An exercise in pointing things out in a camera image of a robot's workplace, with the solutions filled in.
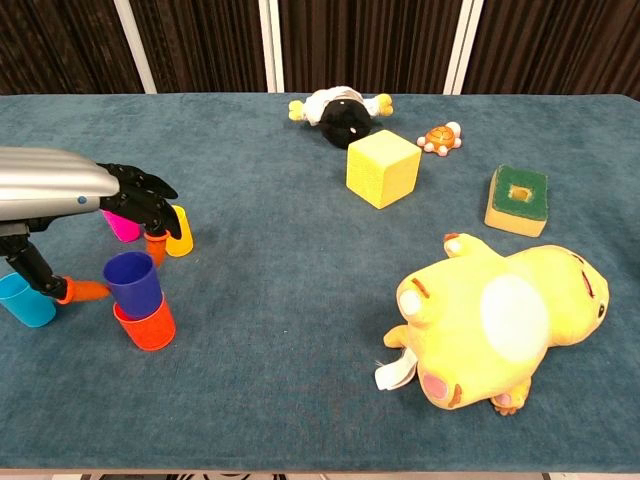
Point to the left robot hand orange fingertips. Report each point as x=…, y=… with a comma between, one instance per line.
x=50, y=180

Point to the pink plastic cup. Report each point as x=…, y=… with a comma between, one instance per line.
x=122, y=232

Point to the light blue plastic cup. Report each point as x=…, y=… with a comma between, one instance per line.
x=25, y=305

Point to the dark blue plastic cup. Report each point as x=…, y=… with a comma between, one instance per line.
x=135, y=290

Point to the yellow plastic cup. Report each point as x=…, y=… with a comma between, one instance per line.
x=181, y=245

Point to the orange plastic cup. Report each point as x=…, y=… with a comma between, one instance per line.
x=150, y=332

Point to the blue felt table cover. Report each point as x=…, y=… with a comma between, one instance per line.
x=275, y=275

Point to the black white plush doll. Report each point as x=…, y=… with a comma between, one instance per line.
x=345, y=122

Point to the yellow foam cube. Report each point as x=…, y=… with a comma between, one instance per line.
x=382, y=170

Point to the orange turtle toy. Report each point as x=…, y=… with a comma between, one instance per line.
x=441, y=137

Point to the yellow plush duck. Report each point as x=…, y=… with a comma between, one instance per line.
x=490, y=320

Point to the green yellow sponge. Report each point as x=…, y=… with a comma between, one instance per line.
x=517, y=210

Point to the white partition post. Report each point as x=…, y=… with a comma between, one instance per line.
x=135, y=45
x=271, y=45
x=464, y=45

